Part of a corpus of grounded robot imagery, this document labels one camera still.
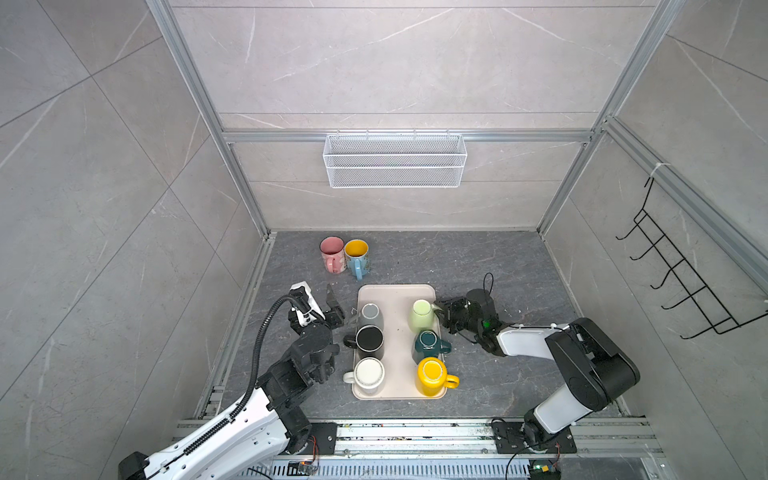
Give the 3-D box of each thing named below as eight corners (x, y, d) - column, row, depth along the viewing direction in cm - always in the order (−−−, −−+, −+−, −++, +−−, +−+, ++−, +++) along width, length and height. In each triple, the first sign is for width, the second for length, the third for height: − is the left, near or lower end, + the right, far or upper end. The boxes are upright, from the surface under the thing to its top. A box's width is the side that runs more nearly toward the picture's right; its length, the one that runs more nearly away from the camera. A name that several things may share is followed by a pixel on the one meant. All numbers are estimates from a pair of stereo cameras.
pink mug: (322, 284, 106) (315, 262, 96) (327, 257, 114) (321, 235, 104) (345, 284, 106) (341, 262, 96) (348, 257, 114) (345, 235, 104)
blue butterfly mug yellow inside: (346, 284, 105) (342, 265, 96) (349, 259, 113) (345, 238, 104) (369, 285, 105) (367, 265, 96) (370, 259, 113) (369, 238, 104)
